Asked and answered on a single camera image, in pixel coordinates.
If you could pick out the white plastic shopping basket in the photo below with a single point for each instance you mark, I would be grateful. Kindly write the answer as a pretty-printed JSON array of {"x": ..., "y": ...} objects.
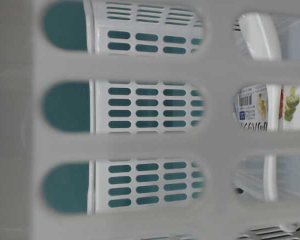
[{"x": 30, "y": 148}]

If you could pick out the clear packaged product with label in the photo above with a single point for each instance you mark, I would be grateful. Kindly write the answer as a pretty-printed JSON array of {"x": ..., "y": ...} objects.
[{"x": 251, "y": 113}]

